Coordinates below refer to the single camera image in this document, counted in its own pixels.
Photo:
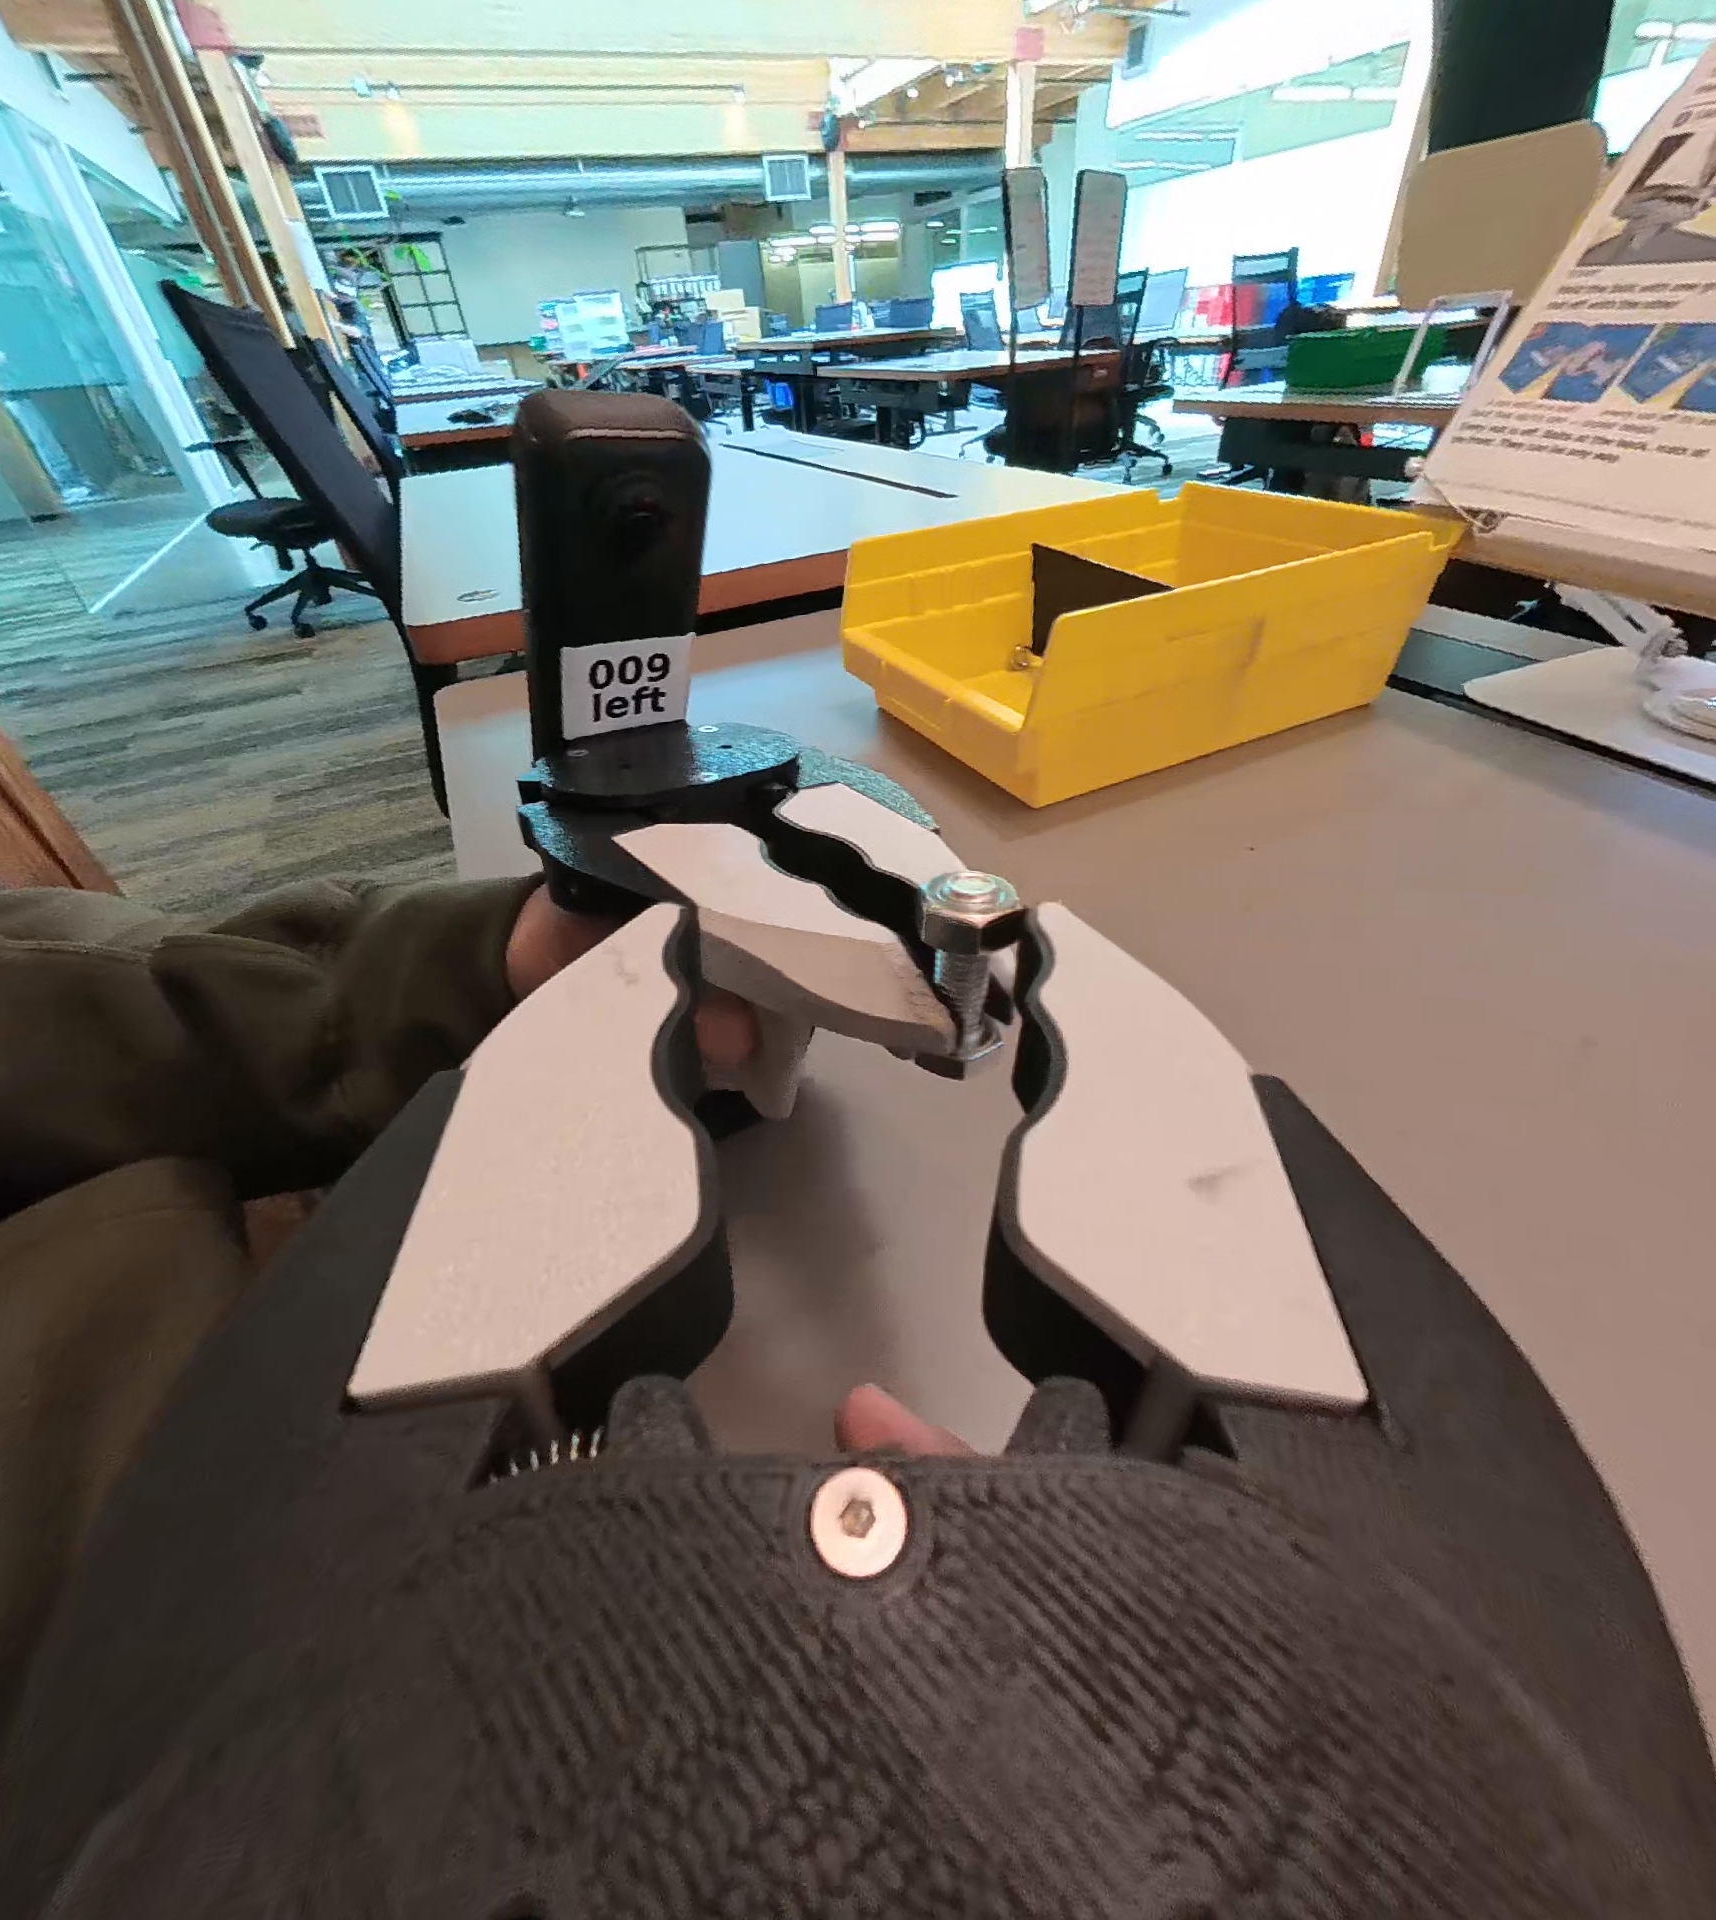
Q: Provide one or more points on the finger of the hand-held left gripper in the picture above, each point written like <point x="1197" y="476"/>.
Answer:
<point x="798" y="945"/>
<point x="859" y="834"/>

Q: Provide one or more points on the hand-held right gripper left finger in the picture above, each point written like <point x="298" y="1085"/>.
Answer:
<point x="543" y="1185"/>

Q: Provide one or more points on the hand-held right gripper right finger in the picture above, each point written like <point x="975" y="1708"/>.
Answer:
<point x="1186" y="1200"/>

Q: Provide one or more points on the steel bolt with nut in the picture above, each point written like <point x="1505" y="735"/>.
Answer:
<point x="966" y="982"/>

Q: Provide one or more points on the yellow plastic bin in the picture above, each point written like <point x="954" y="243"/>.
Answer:
<point x="1174" y="707"/>

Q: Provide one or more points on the person's left forearm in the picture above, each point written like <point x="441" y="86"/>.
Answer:
<point x="197" y="1022"/>

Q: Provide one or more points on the grey desk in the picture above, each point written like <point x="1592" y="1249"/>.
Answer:
<point x="1399" y="976"/>

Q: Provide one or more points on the person's left hand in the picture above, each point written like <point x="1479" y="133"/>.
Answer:
<point x="724" y="1053"/>

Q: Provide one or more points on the person's right hand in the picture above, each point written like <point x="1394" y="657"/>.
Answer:
<point x="894" y="1426"/>

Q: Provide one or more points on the white table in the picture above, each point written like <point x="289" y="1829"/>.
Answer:
<point x="798" y="495"/>

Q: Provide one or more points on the black office chair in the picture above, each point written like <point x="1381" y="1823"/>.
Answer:
<point x="280" y="435"/>
<point x="355" y="398"/>

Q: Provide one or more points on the black bin divider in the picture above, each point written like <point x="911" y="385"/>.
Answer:
<point x="1090" y="601"/>

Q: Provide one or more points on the whiteboard on stand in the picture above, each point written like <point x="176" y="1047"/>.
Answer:
<point x="1026" y="232"/>
<point x="1099" y="232"/>

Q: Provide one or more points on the person's olive green jacket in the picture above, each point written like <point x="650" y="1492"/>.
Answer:
<point x="16" y="1426"/>

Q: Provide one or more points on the white document stand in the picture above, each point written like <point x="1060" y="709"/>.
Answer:
<point x="1578" y="689"/>

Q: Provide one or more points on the green plastic bin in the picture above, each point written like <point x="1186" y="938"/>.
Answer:
<point x="1359" y="362"/>

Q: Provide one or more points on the beige cardboard panel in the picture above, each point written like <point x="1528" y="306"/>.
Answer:
<point x="1497" y="211"/>

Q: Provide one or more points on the printed instruction sheet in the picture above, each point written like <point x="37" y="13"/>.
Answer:
<point x="1670" y="300"/>

